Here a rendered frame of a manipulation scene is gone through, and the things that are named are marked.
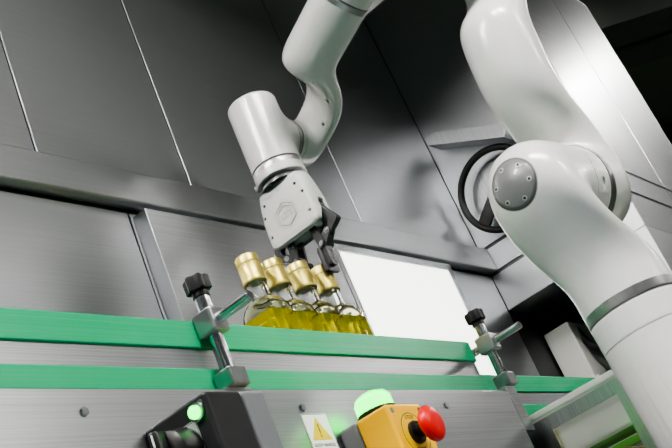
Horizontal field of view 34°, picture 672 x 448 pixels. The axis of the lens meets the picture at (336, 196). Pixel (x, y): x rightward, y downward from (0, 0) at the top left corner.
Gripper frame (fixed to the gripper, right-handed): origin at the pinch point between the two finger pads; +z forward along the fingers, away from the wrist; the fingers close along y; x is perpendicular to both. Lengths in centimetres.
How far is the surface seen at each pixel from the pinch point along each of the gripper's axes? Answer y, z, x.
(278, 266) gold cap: 1.3, 1.9, -12.2
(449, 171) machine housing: -13, -45, 95
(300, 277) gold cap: 0.8, 2.9, -7.1
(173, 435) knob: 21, 36, -66
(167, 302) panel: -13.9, -0.3, -19.7
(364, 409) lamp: 19, 33, -34
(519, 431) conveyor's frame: 15.4, 35.0, 7.2
